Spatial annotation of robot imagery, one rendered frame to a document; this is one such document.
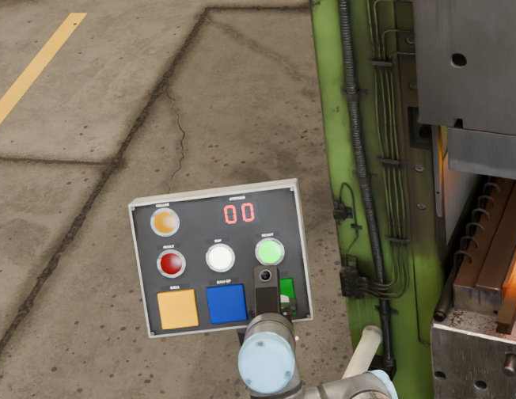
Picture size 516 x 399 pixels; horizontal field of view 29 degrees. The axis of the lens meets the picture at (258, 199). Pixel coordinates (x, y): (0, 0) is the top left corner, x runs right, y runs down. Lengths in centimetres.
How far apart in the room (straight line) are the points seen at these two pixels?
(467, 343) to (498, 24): 70
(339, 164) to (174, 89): 259
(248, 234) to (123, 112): 265
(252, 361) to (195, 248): 42
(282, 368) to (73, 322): 201
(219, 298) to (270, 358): 40
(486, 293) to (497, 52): 55
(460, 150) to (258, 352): 51
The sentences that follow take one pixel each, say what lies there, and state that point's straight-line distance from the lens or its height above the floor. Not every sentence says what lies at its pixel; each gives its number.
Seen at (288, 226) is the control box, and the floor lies 113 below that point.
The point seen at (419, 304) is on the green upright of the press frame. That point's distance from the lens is 232.
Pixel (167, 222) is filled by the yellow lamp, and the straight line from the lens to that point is 199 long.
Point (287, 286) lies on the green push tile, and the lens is 199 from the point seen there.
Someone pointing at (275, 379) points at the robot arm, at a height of 117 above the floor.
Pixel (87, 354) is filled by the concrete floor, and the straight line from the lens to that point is 345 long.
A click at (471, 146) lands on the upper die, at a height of 133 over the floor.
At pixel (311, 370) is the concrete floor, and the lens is 320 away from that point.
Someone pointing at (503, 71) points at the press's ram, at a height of 149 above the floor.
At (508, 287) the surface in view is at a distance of 197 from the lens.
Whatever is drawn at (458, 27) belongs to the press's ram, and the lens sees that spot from 166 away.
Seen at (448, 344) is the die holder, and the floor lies 87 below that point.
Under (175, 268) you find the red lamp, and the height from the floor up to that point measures 108.
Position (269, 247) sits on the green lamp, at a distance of 197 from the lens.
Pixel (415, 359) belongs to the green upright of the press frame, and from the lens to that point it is 246.
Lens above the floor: 240
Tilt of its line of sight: 38 degrees down
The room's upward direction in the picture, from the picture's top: 11 degrees counter-clockwise
